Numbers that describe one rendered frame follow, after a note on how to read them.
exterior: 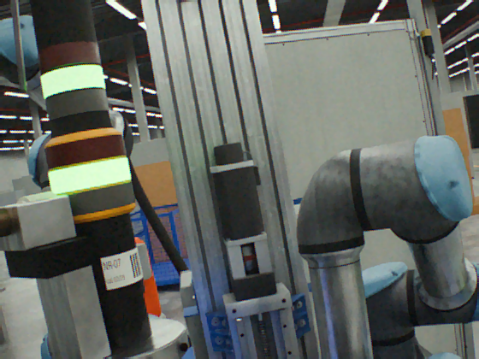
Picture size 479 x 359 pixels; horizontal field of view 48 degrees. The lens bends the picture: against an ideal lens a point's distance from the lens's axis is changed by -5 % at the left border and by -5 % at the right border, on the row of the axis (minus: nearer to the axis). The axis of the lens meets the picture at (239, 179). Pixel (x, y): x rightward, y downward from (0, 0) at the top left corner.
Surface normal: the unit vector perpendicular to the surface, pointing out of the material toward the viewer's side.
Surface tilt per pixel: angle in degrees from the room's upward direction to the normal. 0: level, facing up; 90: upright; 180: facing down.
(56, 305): 90
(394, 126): 90
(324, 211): 89
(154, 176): 90
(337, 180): 67
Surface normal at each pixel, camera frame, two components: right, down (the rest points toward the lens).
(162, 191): -0.13, 0.07
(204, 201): 0.10, 0.04
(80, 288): 0.76, -0.11
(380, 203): -0.33, 0.40
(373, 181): -0.43, -0.12
